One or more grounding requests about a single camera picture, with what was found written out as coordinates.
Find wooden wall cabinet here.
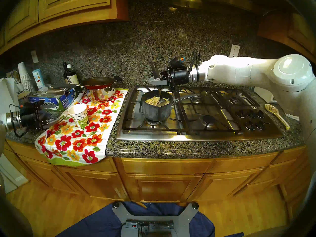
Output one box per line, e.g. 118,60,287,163
0,0,129,54
257,12,316,57

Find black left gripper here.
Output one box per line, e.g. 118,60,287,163
20,102,61,131

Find blue dotted paper cup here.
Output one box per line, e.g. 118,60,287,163
32,69,47,90

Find stainless gas cooktop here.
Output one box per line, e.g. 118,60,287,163
116,85,284,142

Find black cooking spoon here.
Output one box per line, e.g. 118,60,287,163
151,59,171,108

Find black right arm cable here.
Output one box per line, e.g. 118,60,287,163
186,53,201,69

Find white paper towel roll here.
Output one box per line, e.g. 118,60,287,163
0,77,20,116

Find white toaster oven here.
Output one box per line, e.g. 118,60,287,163
254,87,277,103

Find blue foil box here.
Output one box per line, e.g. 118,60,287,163
28,87,76,111

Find yellow ceramic spoon rest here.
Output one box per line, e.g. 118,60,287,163
264,104,290,130

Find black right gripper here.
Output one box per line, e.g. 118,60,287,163
147,67,191,89

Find floral kitchen towel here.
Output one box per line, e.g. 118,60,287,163
35,88,129,167

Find white paper oats cup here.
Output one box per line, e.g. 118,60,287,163
68,103,89,130

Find grey power strip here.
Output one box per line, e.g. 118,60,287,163
126,220,174,229

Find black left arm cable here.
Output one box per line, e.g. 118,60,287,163
9,104,27,138

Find stack of white cups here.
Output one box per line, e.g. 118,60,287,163
17,62,36,92

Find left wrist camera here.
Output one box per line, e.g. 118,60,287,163
19,101,42,112

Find dark grey saucepan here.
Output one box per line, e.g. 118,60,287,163
141,90,199,122

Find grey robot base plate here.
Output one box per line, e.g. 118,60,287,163
112,201,200,237

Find cup of wooden sticks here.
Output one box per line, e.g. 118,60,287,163
7,70,24,91

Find blue floor cloth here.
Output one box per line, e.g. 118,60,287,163
56,202,245,237

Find wooden base cabinets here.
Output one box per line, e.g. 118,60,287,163
4,140,311,215

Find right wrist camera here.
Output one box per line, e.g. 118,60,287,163
169,56,188,69

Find dark bottle white cap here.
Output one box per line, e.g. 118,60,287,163
66,64,80,85

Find steel pan red rim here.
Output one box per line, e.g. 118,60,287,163
53,76,122,103

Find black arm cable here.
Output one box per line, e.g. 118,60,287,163
9,104,27,138
186,53,201,69

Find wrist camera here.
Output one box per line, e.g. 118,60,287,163
169,56,188,69
19,101,42,112

